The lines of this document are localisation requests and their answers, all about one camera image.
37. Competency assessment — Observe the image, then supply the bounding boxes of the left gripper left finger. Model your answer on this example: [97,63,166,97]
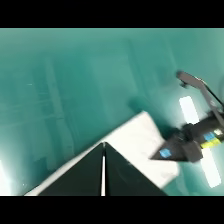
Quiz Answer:
[39,142,104,197]

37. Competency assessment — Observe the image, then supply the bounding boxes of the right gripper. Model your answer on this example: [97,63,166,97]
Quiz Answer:
[149,114,224,164]

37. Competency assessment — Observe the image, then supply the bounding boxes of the pale grey T-shirt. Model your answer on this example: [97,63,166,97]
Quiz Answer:
[24,110,181,197]

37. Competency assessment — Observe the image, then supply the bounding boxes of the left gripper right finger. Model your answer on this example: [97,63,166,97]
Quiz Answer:
[104,142,168,197]

